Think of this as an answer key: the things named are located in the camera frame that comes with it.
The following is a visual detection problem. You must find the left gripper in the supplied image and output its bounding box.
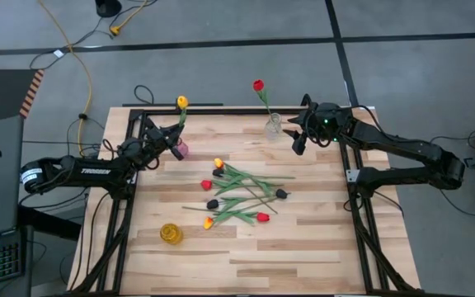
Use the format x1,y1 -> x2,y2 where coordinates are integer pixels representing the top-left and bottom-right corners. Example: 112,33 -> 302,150
138,119 -> 186,162

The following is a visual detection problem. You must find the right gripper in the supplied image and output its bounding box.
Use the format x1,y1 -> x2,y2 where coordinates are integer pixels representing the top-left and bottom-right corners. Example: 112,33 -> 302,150
282,94 -> 348,157

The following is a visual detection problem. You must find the pile of artificial tulips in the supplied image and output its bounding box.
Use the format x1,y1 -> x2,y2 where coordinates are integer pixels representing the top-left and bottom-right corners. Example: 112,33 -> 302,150
181,205 -> 270,226

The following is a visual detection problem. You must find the pink glass vase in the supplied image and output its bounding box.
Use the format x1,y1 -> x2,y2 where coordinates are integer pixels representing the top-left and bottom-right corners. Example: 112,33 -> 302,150
176,138 -> 190,159

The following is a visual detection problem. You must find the clear glass vase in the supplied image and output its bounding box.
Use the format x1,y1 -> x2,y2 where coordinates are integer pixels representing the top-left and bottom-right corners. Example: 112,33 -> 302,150
264,112 -> 284,142

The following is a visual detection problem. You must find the amber glass vase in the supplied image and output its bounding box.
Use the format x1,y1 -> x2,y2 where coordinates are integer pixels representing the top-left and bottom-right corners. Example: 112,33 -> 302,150
159,223 -> 185,246

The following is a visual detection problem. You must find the black stand base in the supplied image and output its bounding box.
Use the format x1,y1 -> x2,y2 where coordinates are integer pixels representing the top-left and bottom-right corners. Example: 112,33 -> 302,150
94,0 -> 123,18

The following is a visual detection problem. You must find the hazard-striped black floor mat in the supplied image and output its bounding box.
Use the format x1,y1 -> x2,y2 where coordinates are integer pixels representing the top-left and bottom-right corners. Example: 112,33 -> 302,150
0,68 -> 45,126

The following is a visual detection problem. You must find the black aluminium table frame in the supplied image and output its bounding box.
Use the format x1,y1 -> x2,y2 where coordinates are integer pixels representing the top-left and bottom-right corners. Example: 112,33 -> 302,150
70,107 -> 418,297

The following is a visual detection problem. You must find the black cable loop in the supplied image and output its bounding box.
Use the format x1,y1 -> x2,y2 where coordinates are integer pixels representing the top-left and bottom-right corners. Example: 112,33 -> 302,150
133,84 -> 155,106

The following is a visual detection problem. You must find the yellow extension cable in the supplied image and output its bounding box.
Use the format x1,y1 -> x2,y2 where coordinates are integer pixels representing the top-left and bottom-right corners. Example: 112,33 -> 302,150
37,0 -> 94,156

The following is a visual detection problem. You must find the yellow plug cable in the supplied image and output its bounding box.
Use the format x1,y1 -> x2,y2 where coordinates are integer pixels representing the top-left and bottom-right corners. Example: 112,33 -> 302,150
109,0 -> 150,36

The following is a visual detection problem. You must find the black floor cable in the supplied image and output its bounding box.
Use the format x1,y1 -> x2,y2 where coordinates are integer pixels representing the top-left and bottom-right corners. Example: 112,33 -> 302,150
429,134 -> 475,219

